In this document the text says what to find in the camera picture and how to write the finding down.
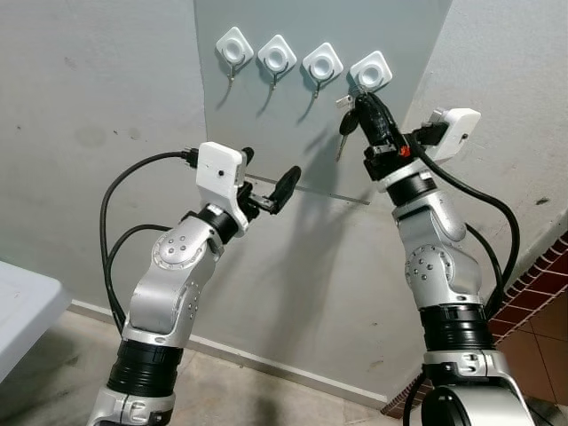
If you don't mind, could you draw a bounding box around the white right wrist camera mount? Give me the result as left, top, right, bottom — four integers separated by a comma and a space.
430, 107, 482, 163

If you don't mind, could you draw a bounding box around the white square wall hook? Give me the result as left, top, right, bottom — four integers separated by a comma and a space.
216, 27, 256, 86
302, 42, 345, 99
349, 51, 394, 95
257, 34, 298, 91

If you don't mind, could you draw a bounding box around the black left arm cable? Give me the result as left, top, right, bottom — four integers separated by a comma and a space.
98, 149, 201, 335

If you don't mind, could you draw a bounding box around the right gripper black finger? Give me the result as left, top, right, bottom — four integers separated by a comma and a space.
357, 90, 381, 147
368, 90, 397, 143

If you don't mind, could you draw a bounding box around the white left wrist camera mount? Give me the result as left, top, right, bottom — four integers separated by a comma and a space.
195, 141, 250, 234

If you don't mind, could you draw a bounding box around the grey wall panel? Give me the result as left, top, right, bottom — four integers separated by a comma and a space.
193, 0, 454, 207

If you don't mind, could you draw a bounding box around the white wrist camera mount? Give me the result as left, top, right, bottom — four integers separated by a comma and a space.
430, 107, 482, 163
195, 141, 250, 234

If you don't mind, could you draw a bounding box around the white folding table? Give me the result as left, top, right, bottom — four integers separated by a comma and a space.
0, 260, 72, 383

